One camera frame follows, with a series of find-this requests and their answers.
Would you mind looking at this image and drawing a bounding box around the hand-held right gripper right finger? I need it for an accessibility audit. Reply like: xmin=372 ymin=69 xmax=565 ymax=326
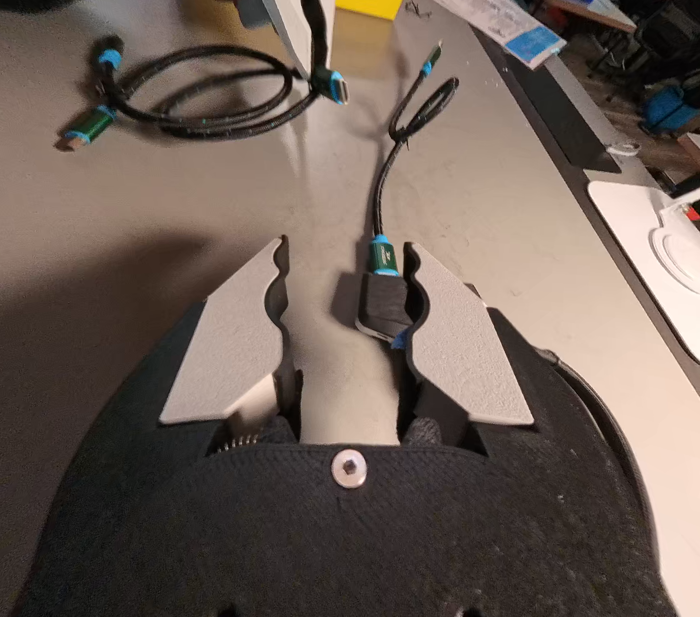
xmin=397 ymin=242 xmax=535 ymax=440

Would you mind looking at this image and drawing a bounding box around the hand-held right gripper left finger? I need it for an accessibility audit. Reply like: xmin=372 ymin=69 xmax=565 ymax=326
xmin=159 ymin=237 xmax=303 ymax=442

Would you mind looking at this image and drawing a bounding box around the black hdmi switch box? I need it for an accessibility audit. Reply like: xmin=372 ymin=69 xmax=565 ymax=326
xmin=354 ymin=271 xmax=415 ymax=343

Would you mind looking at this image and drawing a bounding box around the white flat pad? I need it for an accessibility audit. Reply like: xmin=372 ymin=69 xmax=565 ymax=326
xmin=587 ymin=181 xmax=700 ymax=361

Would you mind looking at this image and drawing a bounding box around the white round charger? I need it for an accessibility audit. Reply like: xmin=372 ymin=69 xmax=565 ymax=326
xmin=650 ymin=201 xmax=700 ymax=295

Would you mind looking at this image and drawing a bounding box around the long black box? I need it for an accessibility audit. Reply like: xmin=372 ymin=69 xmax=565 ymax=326
xmin=511 ymin=54 xmax=622 ymax=175

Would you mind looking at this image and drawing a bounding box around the blue stool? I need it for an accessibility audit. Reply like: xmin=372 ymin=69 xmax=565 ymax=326
xmin=642 ymin=84 xmax=700 ymax=136

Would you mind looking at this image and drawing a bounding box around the black braided looped hdmi cable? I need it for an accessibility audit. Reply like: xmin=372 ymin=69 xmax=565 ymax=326
xmin=369 ymin=40 xmax=461 ymax=279

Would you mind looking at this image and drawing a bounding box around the black braided coiled hdmi cable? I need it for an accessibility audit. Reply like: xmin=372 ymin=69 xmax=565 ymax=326
xmin=55 ymin=34 xmax=320 ymax=153

